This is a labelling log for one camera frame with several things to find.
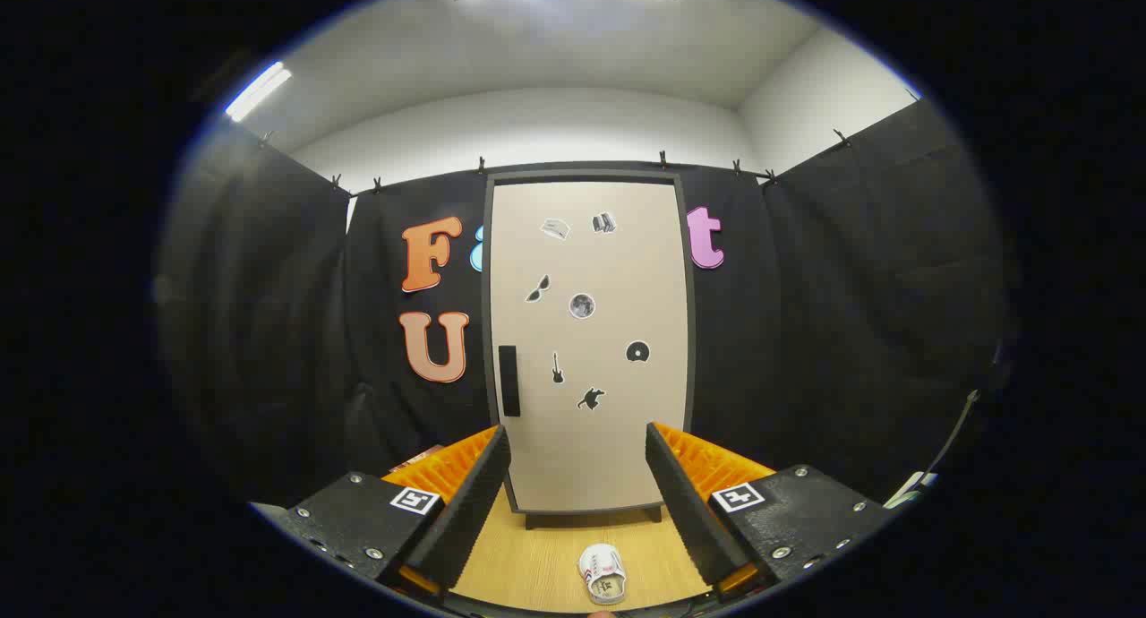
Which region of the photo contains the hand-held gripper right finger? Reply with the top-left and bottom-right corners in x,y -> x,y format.
645,421 -> 887,598

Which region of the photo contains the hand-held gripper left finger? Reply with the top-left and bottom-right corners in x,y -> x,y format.
285,425 -> 512,597

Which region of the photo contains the beige shoe cabinet door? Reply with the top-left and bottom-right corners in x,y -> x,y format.
491,181 -> 688,514

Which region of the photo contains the white shoe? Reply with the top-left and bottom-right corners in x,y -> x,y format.
577,543 -> 628,605

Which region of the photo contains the black door handle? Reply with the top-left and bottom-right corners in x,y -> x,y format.
499,345 -> 521,418

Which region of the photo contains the dark grey shoe cabinet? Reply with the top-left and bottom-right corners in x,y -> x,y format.
482,170 -> 697,529

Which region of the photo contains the brown book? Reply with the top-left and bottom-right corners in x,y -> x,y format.
391,445 -> 446,473

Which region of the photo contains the black backdrop cloth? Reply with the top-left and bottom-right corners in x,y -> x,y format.
157,99 -> 1022,511

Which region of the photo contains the white and green object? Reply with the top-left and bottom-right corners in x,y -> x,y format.
886,472 -> 938,509

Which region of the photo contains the long ceiling light strip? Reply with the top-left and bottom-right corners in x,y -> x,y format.
224,61 -> 293,123

